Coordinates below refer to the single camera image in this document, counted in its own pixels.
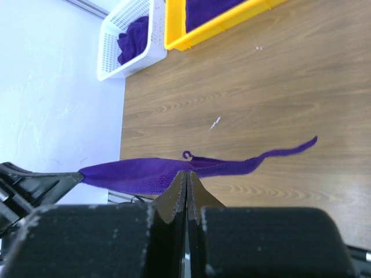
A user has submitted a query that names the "yellow plastic tray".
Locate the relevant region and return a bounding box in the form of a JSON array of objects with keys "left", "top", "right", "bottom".
[{"left": 164, "top": 0, "right": 286, "bottom": 51}]

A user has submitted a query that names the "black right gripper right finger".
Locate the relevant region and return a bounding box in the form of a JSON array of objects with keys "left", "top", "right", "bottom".
[{"left": 187, "top": 173, "right": 356, "bottom": 277}]

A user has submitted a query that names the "white perforated plastic basket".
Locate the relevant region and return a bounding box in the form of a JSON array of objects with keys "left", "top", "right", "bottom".
[{"left": 97, "top": 1, "right": 168, "bottom": 81}]

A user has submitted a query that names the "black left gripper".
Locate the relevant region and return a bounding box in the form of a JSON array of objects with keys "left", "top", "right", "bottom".
[{"left": 1, "top": 162, "right": 83, "bottom": 233}]

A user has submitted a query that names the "purple towel in basket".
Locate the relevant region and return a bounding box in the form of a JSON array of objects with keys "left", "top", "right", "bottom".
[{"left": 117, "top": 16, "right": 149, "bottom": 65}]

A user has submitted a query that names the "purple towel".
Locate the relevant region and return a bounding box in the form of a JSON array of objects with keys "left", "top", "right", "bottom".
[
  {"left": 79, "top": 136, "right": 318, "bottom": 195},
  {"left": 185, "top": 0, "right": 243, "bottom": 32},
  {"left": 117, "top": 16, "right": 149, "bottom": 65}
]

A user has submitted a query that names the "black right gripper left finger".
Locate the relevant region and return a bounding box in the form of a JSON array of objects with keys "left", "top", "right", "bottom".
[{"left": 1, "top": 171, "right": 186, "bottom": 277}]

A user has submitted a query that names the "white scrap on table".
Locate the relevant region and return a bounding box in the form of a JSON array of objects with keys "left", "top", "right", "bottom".
[{"left": 209, "top": 116, "right": 221, "bottom": 131}]

